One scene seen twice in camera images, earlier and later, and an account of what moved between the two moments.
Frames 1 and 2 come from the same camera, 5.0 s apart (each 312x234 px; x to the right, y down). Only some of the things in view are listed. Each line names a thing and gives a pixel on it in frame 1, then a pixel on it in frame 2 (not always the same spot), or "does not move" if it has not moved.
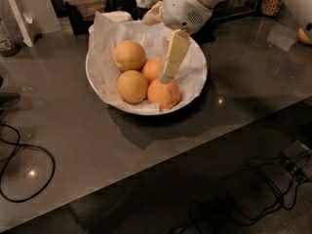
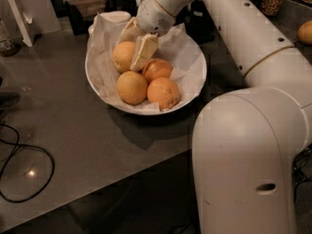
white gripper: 181,12 to 153,16
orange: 133,86 does not move
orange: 129,56 does not move
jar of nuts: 270,3 does not move
